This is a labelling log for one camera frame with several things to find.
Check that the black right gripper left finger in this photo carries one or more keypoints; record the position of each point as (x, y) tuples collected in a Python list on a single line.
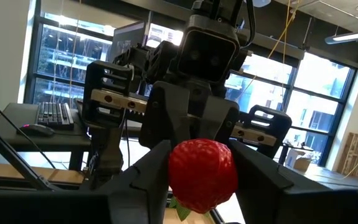
[(147, 186)]

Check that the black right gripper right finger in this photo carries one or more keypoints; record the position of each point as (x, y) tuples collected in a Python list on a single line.
[(259, 186)]

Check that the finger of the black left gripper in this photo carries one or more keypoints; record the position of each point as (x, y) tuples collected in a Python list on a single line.
[(169, 115), (219, 121)]

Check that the small red strawberry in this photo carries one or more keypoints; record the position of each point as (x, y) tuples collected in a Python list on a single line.
[(202, 174)]

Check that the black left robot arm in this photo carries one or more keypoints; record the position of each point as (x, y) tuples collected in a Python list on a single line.
[(225, 7)]

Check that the cardboard box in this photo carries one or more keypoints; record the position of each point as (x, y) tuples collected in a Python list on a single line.
[(298, 161)]

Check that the large grey monitor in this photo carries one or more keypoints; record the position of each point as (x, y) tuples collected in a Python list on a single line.
[(125, 40)]

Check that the black keyboard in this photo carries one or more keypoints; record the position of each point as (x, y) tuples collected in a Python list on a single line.
[(54, 115)]

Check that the dark desk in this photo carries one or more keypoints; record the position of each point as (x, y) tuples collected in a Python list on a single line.
[(57, 140)]

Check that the black computer mouse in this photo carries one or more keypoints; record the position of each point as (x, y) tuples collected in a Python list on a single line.
[(35, 130)]

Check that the wooden pallet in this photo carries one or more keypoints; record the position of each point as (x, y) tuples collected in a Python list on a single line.
[(353, 155)]

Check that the long ceiling light strip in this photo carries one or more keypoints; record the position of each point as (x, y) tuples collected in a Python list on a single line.
[(353, 36)]

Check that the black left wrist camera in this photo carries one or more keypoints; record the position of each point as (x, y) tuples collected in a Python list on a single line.
[(208, 53)]

